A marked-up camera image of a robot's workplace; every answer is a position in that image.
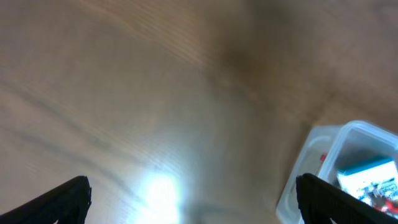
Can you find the red handled pliers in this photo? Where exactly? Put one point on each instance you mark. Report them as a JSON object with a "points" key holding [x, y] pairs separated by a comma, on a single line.
{"points": [[385, 205]]}

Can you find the white blue product box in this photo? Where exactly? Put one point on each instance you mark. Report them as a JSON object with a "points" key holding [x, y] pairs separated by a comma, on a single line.
{"points": [[370, 179]]}

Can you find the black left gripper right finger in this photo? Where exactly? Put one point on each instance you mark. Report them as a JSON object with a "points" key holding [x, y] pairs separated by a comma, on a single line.
{"points": [[320, 202]]}

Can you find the clear plastic container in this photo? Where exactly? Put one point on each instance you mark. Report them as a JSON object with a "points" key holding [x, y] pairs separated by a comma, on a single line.
{"points": [[329, 149]]}

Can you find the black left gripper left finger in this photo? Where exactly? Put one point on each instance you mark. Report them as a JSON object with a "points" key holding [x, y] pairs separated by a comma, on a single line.
{"points": [[67, 203]]}

